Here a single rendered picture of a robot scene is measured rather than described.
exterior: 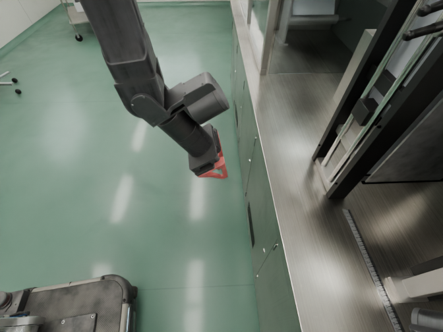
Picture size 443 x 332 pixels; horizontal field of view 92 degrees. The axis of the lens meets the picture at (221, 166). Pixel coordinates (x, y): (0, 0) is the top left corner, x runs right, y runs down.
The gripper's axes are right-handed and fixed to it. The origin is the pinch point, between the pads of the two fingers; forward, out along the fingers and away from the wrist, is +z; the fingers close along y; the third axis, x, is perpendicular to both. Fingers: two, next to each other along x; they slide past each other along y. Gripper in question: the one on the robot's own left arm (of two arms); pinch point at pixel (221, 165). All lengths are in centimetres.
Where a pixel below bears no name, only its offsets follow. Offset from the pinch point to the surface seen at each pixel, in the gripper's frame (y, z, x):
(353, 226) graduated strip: -14.7, 29.3, -21.9
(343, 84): 38, 33, -45
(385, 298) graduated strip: -31.1, 28.3, -20.2
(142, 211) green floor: 49, 66, 96
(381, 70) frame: 4.3, 0.0, -38.0
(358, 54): 38, 23, -51
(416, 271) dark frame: -28, 32, -29
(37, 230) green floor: 45, 31, 158
